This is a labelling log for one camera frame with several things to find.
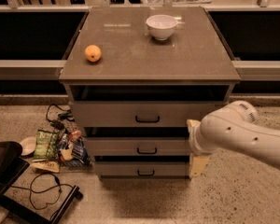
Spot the grey drawer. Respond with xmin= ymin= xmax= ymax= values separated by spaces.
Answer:
xmin=93 ymin=162 xmax=189 ymax=177
xmin=84 ymin=137 xmax=189 ymax=156
xmin=69 ymin=101 xmax=223 ymax=128

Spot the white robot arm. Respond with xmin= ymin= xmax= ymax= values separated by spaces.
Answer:
xmin=186 ymin=101 xmax=280 ymax=177

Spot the grey bottom drawer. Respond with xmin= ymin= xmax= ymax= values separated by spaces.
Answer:
xmin=93 ymin=162 xmax=189 ymax=177

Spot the grey drawer cabinet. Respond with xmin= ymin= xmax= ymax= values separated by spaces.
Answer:
xmin=60 ymin=7 xmax=240 ymax=164

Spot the grey top drawer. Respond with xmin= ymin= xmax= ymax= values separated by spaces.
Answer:
xmin=69 ymin=101 xmax=223 ymax=128

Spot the blue snack package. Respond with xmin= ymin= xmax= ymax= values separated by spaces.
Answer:
xmin=71 ymin=139 xmax=88 ymax=164

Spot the red white snack packet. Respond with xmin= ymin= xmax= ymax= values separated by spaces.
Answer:
xmin=58 ymin=131 xmax=81 ymax=162

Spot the white ceramic bowl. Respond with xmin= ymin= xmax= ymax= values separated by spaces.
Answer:
xmin=146 ymin=14 xmax=177 ymax=40

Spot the tan snack bag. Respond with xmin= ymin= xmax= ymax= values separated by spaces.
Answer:
xmin=31 ymin=161 xmax=60 ymax=173

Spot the orange fruit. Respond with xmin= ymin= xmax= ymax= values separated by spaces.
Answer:
xmin=85 ymin=45 xmax=102 ymax=63

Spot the green chip bag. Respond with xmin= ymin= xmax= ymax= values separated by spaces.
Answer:
xmin=33 ymin=130 xmax=59 ymax=161

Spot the white paper plate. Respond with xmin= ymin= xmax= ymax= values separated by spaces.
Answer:
xmin=20 ymin=136 xmax=36 ymax=156

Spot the black chair base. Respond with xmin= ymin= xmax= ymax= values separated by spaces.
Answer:
xmin=0 ymin=141 xmax=83 ymax=224

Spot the black floor cable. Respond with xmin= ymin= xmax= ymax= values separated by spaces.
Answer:
xmin=10 ymin=172 xmax=75 ymax=211

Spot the black power adapter cable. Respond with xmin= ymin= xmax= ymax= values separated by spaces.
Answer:
xmin=45 ymin=104 xmax=76 ymax=132

